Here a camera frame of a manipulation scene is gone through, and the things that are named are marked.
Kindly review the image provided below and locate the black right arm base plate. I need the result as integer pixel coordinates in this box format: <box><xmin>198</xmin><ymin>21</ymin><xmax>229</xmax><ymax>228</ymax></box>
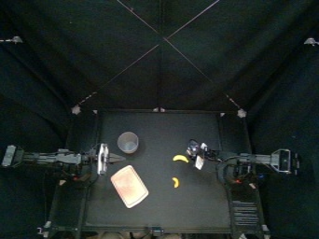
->
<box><xmin>222</xmin><ymin>178</ymin><xmax>271</xmax><ymax>239</ymax></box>

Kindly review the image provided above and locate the pink rectangular tray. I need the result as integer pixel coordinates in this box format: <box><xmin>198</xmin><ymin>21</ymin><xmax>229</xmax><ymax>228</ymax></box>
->
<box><xmin>110</xmin><ymin>164</ymin><xmax>151</xmax><ymax>209</ymax></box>

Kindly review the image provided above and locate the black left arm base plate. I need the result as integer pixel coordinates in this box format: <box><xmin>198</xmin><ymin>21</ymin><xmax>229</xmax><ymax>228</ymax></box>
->
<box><xmin>43</xmin><ymin>174</ymin><xmax>93</xmax><ymax>235</ymax></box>

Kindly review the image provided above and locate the grey bowl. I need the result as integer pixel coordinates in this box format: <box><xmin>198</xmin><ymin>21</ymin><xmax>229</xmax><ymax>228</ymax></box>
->
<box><xmin>117</xmin><ymin>131</ymin><xmax>141</xmax><ymax>155</ymax></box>

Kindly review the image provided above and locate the large yellow toy banana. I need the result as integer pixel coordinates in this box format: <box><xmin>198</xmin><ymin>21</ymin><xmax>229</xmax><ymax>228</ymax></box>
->
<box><xmin>173</xmin><ymin>154</ymin><xmax>191</xmax><ymax>163</ymax></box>

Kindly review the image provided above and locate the thin diagonal brace cord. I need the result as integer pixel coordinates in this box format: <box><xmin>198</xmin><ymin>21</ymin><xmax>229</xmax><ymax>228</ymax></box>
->
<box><xmin>115</xmin><ymin>0</ymin><xmax>242</xmax><ymax>110</ymax></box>
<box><xmin>77</xmin><ymin>0</ymin><xmax>222</xmax><ymax>106</ymax></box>

